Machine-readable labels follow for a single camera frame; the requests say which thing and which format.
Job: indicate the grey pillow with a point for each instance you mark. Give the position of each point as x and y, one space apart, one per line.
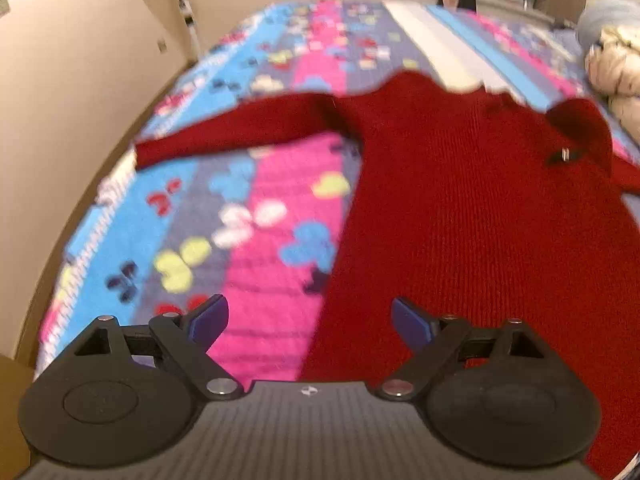
605 12

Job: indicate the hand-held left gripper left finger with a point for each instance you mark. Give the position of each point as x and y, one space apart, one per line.
210 317

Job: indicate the brown cardboard box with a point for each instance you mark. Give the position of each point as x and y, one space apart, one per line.
12 410

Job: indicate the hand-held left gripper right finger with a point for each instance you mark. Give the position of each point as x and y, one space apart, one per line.
411 321

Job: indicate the wide wall socket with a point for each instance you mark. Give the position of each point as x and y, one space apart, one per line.
3 6

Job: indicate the colourful printed bedspread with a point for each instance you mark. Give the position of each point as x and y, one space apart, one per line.
260 200

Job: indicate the red knit sweater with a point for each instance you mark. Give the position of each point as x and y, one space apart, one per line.
450 210

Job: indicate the small wall socket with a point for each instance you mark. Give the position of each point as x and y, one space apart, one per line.
162 45

